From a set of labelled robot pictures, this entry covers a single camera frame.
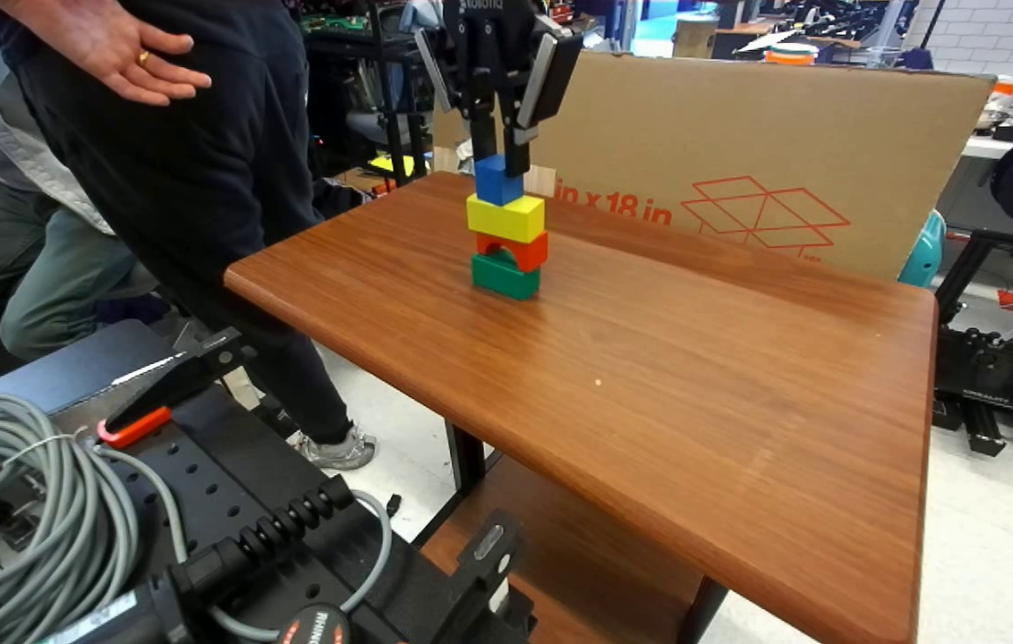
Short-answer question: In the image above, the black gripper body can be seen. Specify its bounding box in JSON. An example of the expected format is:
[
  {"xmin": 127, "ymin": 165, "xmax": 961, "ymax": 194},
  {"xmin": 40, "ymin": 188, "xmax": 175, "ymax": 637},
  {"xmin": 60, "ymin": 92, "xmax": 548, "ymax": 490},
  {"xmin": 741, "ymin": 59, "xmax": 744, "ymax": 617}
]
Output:
[{"xmin": 439, "ymin": 0, "xmax": 548, "ymax": 127}]

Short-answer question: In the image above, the blue block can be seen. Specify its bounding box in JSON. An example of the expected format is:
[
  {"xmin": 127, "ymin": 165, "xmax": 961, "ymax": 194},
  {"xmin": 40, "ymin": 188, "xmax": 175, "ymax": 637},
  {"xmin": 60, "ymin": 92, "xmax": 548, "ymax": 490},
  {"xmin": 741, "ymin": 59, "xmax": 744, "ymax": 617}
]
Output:
[{"xmin": 472, "ymin": 154, "xmax": 528, "ymax": 207}]

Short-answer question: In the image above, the teal round object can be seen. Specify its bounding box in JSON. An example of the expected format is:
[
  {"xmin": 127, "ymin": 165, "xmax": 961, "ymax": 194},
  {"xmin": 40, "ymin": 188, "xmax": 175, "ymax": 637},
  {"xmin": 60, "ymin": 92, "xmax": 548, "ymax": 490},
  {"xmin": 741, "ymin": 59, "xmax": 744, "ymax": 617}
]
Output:
[{"xmin": 898, "ymin": 207, "xmax": 953, "ymax": 290}]

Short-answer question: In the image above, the person's bare hand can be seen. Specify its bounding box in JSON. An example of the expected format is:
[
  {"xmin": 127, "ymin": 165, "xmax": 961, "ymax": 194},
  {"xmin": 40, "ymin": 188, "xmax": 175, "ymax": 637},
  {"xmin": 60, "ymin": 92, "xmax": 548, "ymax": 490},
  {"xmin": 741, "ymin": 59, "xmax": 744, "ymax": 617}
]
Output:
[{"xmin": 19, "ymin": 0, "xmax": 214, "ymax": 110}]

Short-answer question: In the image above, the yellow block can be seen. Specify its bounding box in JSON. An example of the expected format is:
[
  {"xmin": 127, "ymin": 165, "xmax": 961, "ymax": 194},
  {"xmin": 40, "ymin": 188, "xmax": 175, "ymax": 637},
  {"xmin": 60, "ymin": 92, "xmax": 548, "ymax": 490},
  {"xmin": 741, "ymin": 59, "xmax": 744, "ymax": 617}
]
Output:
[{"xmin": 463, "ymin": 189, "xmax": 548, "ymax": 247}]

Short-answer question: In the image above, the red arch block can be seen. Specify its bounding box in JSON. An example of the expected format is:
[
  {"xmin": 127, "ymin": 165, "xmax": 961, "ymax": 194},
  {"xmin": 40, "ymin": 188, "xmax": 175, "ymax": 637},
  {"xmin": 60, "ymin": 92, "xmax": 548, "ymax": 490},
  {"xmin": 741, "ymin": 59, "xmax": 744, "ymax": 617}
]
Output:
[{"xmin": 472, "ymin": 230, "xmax": 550, "ymax": 277}]

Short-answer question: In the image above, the green block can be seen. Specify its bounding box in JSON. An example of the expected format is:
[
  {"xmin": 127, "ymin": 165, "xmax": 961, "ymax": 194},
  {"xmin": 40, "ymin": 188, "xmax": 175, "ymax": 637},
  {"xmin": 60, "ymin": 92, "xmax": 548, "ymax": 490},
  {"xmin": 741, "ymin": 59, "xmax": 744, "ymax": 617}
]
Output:
[{"xmin": 467, "ymin": 252, "xmax": 545, "ymax": 306}]

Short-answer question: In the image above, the large printed cardboard box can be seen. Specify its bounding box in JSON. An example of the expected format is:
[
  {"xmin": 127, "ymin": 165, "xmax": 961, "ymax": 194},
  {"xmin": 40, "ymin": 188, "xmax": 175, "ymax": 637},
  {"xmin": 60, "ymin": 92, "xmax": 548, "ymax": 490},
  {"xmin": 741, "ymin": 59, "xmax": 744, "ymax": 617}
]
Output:
[{"xmin": 429, "ymin": 46, "xmax": 998, "ymax": 286}]

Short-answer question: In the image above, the person in dark clothes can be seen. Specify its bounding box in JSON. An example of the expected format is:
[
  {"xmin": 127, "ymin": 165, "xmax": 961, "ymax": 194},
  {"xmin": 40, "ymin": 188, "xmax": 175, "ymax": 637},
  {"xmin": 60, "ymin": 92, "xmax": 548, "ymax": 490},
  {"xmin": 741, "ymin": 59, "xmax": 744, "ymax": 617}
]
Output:
[{"xmin": 0, "ymin": 0, "xmax": 378, "ymax": 476}]

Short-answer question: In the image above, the black table leg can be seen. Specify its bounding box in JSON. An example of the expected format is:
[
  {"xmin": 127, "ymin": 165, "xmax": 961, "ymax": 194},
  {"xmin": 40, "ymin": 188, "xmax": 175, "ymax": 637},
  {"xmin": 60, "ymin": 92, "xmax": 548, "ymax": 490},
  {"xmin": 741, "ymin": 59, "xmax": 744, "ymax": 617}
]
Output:
[
  {"xmin": 676, "ymin": 575, "xmax": 731, "ymax": 644},
  {"xmin": 442, "ymin": 422, "xmax": 491, "ymax": 496}
]

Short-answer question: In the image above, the grey sneaker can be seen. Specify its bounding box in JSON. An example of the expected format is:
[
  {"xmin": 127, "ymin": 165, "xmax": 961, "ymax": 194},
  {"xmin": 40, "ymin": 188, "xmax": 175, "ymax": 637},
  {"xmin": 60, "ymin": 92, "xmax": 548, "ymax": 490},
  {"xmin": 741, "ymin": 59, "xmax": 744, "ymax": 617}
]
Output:
[{"xmin": 281, "ymin": 422, "xmax": 378, "ymax": 476}]

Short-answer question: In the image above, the wooden lower board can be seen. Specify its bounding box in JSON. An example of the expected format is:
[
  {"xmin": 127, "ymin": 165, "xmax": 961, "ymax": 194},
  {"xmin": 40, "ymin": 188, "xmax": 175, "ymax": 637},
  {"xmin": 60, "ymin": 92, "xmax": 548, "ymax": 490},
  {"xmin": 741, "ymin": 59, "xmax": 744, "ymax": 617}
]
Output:
[{"xmin": 410, "ymin": 457, "xmax": 711, "ymax": 644}]

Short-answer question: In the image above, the person in grey trousers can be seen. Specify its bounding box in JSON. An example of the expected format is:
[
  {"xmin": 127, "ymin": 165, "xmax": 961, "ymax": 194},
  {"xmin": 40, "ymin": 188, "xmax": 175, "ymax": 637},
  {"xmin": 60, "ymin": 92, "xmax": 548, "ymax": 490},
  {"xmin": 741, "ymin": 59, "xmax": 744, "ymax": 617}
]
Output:
[{"xmin": 0, "ymin": 0, "xmax": 161, "ymax": 369}]

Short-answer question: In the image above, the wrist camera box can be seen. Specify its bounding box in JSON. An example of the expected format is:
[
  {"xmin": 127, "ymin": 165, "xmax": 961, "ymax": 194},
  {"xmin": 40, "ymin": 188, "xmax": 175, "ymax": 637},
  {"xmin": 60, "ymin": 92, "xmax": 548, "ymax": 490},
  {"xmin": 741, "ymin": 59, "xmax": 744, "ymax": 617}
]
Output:
[{"xmin": 514, "ymin": 27, "xmax": 585, "ymax": 138}]

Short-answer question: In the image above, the black clamp with orange handle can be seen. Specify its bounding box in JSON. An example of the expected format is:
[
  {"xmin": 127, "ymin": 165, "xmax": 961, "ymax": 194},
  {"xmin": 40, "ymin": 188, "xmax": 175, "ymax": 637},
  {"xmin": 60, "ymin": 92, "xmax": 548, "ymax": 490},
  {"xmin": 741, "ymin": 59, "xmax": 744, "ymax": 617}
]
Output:
[{"xmin": 91, "ymin": 326, "xmax": 250, "ymax": 453}]

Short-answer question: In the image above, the thick black ribbed cable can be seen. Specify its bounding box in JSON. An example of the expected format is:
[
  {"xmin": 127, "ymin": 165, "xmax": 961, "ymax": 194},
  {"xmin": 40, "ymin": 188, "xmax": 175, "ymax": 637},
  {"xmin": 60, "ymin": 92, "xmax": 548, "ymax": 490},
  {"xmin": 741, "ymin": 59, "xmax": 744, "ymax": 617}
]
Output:
[{"xmin": 168, "ymin": 476, "xmax": 395, "ymax": 602}]

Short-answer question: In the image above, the grey coiled cable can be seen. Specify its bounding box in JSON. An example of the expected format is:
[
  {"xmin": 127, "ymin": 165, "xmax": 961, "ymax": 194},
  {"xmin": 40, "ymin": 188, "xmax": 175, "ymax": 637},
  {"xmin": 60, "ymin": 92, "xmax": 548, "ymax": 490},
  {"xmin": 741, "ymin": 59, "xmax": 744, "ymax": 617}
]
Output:
[{"xmin": 0, "ymin": 393, "xmax": 193, "ymax": 644}]

